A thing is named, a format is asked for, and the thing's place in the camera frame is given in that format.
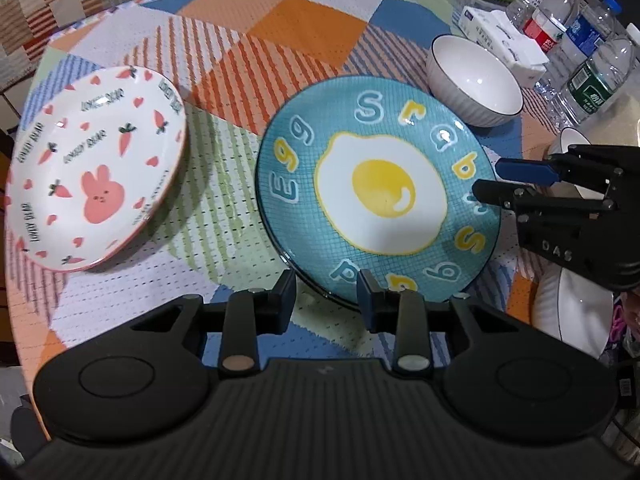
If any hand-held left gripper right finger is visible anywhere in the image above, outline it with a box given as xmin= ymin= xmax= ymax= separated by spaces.
xmin=358 ymin=269 xmax=522 ymax=377

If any white ribbed bowl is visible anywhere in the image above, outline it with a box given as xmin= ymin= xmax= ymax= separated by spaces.
xmin=531 ymin=260 xmax=615 ymax=360
xmin=547 ymin=127 xmax=592 ymax=197
xmin=426 ymin=34 xmax=525 ymax=128

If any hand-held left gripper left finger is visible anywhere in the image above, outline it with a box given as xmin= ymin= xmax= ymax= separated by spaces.
xmin=130 ymin=270 xmax=298 ymax=379

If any pink bunny carrot plate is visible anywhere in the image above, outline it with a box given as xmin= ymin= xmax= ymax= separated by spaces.
xmin=4 ymin=65 xmax=190 ymax=274

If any blue label water bottle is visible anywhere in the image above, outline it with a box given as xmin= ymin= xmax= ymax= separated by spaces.
xmin=535 ymin=0 xmax=622 ymax=102

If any colourful checked tablecloth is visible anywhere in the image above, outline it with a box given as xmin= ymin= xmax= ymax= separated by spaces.
xmin=6 ymin=0 xmax=640 ymax=377

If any blue fried egg plate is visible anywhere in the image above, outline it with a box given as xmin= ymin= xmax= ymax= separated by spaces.
xmin=254 ymin=75 xmax=503 ymax=309

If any red label water bottle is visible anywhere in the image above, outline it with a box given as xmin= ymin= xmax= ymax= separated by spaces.
xmin=522 ymin=0 xmax=587 ymax=57

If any green label water bottle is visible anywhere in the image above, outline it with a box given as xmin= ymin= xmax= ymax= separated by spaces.
xmin=555 ymin=34 xmax=637 ymax=127

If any white tissue pack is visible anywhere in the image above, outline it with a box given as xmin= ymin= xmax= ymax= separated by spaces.
xmin=459 ymin=5 xmax=550 ymax=86

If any plaid patchwork sofa cover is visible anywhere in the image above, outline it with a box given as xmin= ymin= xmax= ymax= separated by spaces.
xmin=0 ymin=0 xmax=261 ymax=106

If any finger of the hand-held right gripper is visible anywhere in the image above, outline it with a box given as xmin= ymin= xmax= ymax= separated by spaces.
xmin=495 ymin=144 xmax=627 ymax=197
xmin=472 ymin=179 xmax=619 ymax=213

